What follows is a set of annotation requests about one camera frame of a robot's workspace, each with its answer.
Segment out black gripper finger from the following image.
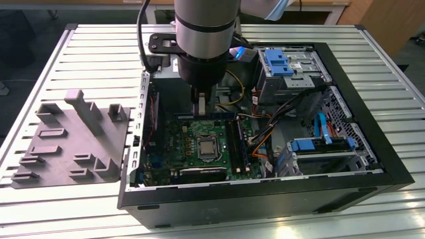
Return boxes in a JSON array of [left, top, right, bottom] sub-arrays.
[[191, 86, 210, 118]]

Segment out black RAM slot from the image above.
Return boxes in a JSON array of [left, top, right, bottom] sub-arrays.
[[226, 119, 243, 174]]

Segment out grey power supply unit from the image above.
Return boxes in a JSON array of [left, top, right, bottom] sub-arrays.
[[151, 55, 220, 119]]

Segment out green motherboard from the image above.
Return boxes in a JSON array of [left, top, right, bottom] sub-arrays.
[[143, 118, 267, 186]]

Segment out CPU socket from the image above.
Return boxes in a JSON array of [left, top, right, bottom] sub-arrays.
[[196, 133, 223, 164]]

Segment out silver CPU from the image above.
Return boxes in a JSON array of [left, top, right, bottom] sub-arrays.
[[199, 141, 216, 156]]

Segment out blue drive latch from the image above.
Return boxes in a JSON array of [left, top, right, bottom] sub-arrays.
[[266, 49, 295, 77]]

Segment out black graphics card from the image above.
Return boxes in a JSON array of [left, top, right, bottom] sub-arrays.
[[171, 166, 228, 184]]

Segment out grey metal drive cage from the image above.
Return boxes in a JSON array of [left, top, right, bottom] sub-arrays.
[[258, 48, 334, 105]]

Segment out hard disk in blue carrier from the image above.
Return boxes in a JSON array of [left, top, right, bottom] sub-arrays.
[[287, 137, 358, 155]]

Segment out black PC case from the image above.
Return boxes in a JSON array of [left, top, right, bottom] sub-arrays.
[[116, 41, 418, 229]]

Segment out grey metal disk bay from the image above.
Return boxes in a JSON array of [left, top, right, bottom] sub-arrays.
[[275, 149, 368, 177]]

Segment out white framed wooden desk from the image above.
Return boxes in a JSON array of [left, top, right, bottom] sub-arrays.
[[143, 0, 354, 25]]

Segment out grey parts rack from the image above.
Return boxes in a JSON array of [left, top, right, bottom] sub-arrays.
[[10, 89, 132, 190]]

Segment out wooden cabinet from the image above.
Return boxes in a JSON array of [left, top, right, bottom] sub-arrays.
[[338, 0, 425, 59]]

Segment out yellow wire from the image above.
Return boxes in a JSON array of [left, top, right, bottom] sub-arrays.
[[226, 71, 246, 108]]

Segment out orange wires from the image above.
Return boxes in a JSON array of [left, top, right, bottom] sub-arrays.
[[251, 139, 276, 159]]

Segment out thick black camera cable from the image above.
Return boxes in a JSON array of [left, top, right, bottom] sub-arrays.
[[136, 0, 158, 73]]

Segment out black wire bundle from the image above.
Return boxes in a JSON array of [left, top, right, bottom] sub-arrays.
[[247, 87, 326, 147]]

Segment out blue flat data wire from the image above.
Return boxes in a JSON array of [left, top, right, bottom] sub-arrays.
[[314, 113, 334, 145]]

